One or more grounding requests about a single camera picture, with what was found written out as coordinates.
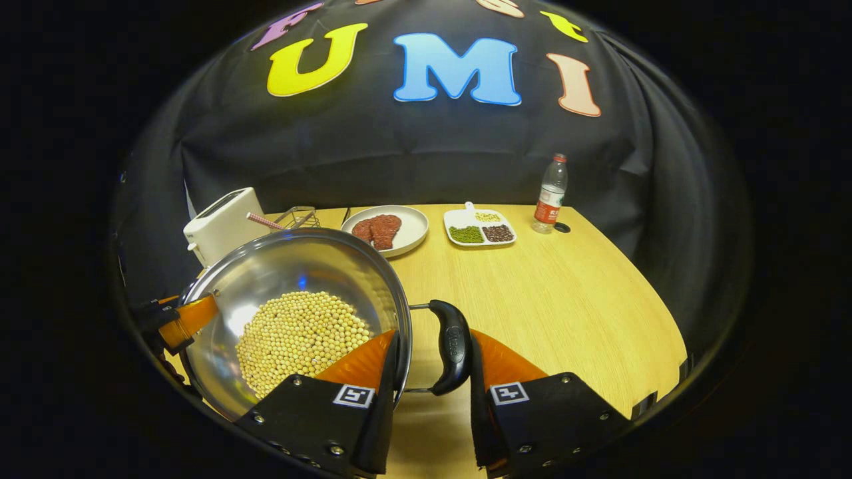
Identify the small wire basket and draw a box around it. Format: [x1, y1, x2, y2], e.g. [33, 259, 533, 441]
[273, 206, 320, 232]

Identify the white toaster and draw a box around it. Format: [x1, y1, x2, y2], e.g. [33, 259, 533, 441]
[183, 187, 267, 268]

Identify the clear plastic water bottle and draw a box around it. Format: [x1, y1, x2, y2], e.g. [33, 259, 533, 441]
[531, 154, 568, 235]

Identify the stainless steel pot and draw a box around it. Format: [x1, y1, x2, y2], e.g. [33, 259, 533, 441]
[178, 228, 475, 421]

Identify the white divided dish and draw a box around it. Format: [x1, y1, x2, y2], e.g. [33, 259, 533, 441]
[443, 202, 518, 248]

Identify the black backdrop cloth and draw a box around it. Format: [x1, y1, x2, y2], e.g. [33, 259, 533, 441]
[113, 0, 753, 373]

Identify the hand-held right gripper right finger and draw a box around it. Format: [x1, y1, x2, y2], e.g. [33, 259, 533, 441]
[469, 328, 633, 479]

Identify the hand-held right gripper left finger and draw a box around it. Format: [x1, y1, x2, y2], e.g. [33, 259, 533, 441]
[233, 329, 401, 479]

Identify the pile of soybeans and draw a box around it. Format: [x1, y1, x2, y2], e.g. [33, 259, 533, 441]
[235, 291, 375, 400]

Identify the white round plate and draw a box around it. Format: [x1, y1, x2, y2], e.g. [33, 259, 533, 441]
[341, 205, 430, 259]

